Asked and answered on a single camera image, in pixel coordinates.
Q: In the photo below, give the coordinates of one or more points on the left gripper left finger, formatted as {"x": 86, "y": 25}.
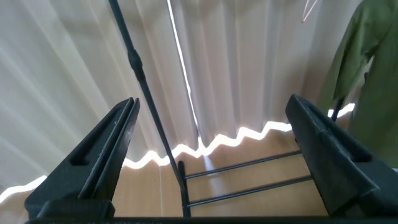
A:
{"x": 59, "y": 189}

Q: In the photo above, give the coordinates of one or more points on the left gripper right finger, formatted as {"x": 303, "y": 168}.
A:
{"x": 329, "y": 168}

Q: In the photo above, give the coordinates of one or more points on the green long-sleeved shirt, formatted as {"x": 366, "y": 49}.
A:
{"x": 379, "y": 93}

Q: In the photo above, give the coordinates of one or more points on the black clothes rack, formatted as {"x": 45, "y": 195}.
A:
{"x": 135, "y": 62}

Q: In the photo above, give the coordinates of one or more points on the pink clothes hanger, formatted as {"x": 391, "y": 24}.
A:
{"x": 308, "y": 12}

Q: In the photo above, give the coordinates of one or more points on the beige curtain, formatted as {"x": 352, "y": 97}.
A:
{"x": 62, "y": 77}

